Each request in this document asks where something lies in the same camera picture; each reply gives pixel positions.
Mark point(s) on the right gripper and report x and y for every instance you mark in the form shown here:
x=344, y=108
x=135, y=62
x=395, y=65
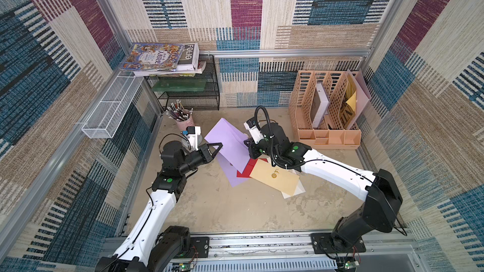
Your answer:
x=255, y=147

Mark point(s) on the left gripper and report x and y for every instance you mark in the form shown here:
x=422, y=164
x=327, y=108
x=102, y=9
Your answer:
x=203, y=153

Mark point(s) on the lilac envelope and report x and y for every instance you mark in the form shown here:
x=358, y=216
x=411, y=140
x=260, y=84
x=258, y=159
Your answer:
x=232, y=139
x=230, y=171

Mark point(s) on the cream envelope with seal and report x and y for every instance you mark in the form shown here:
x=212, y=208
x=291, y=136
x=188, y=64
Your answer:
x=275, y=177

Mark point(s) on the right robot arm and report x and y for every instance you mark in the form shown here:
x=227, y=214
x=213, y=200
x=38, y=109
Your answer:
x=378, y=191

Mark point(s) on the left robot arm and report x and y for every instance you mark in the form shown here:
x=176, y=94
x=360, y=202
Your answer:
x=145, y=248

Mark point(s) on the red envelope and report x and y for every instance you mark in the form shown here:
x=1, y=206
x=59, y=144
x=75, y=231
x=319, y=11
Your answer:
x=249, y=168

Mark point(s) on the white envelope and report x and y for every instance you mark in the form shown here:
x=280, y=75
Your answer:
x=298, y=190

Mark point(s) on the pink pen cup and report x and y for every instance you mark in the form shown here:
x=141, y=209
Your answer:
x=182, y=125

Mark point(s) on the pens in cup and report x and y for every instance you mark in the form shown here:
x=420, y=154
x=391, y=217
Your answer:
x=178, y=112

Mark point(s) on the white box in organizer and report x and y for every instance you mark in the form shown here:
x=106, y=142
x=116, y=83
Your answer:
x=319, y=105

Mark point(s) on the green folder on shelf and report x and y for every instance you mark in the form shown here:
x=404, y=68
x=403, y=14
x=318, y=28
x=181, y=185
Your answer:
x=179, y=85

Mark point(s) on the Folio book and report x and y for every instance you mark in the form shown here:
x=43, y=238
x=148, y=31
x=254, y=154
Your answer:
x=188, y=64

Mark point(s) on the brown wanted poster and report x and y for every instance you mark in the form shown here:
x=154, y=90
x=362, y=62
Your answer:
x=345, y=114

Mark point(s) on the yellow paper sheet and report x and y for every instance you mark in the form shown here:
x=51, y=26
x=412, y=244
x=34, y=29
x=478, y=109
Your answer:
x=350, y=100

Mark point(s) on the colourful picture book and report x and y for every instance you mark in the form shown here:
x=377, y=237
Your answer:
x=153, y=56

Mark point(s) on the pink folder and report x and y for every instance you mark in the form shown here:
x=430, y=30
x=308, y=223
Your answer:
x=362, y=96

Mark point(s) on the black wire shelf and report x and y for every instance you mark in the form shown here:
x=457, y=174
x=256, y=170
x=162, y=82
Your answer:
x=209, y=99

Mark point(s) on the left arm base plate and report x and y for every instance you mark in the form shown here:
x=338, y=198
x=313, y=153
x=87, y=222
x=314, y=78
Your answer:
x=199, y=248

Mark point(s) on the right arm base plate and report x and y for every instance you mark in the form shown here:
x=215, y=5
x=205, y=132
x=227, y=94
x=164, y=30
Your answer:
x=323, y=243

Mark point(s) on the white wire basket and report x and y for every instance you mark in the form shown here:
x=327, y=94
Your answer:
x=108, y=114

